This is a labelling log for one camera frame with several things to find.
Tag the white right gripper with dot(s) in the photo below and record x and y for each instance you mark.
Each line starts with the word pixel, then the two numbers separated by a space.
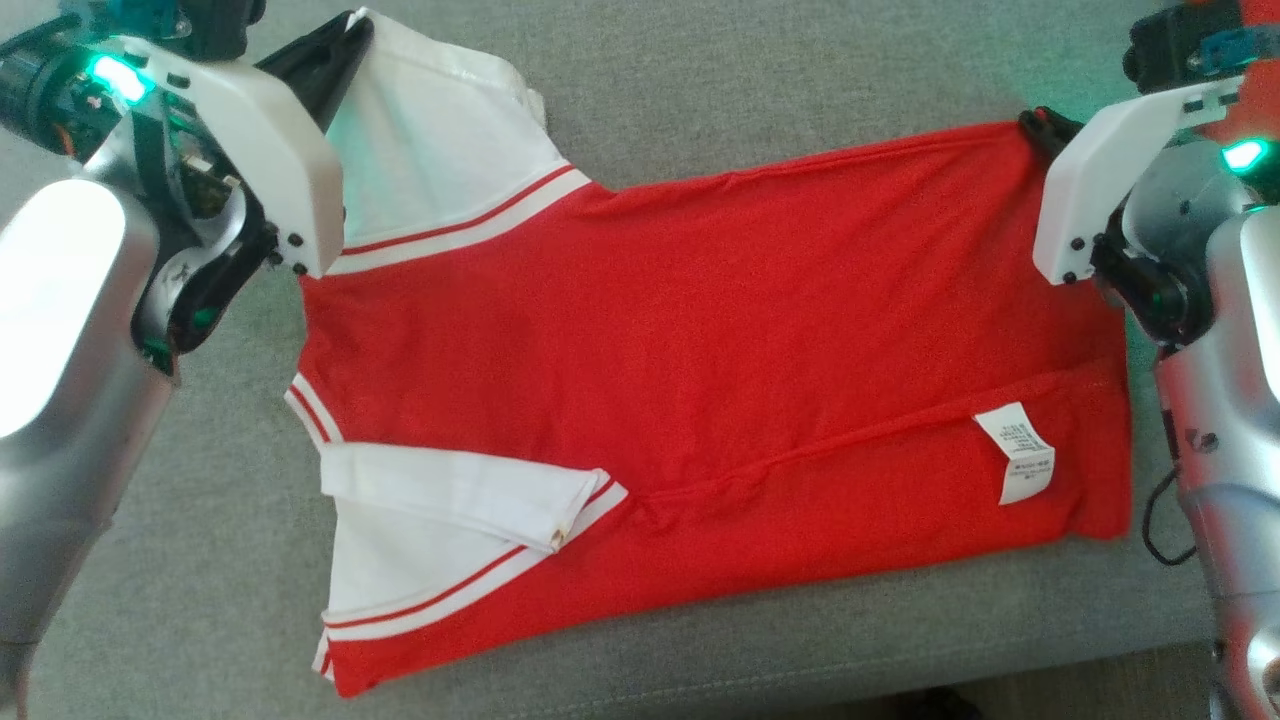
pixel 1090 180

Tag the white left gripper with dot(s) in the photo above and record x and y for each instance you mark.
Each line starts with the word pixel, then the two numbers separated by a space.
pixel 270 160

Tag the red jersey shirt white sleeves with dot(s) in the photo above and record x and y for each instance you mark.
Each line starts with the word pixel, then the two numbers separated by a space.
pixel 700 330

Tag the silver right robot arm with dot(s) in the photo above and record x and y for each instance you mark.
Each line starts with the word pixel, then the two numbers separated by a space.
pixel 1230 400

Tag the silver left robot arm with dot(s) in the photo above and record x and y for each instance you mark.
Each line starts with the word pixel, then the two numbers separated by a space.
pixel 60 300

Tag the large grey sofa seat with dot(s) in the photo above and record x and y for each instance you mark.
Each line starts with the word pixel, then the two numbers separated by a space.
pixel 700 60

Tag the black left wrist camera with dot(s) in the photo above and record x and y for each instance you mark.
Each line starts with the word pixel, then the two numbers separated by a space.
pixel 215 25

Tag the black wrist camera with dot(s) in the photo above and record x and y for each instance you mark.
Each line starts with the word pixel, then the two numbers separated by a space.
pixel 215 25
pixel 1165 45

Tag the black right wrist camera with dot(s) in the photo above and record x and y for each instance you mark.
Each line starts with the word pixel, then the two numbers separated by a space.
pixel 1165 45

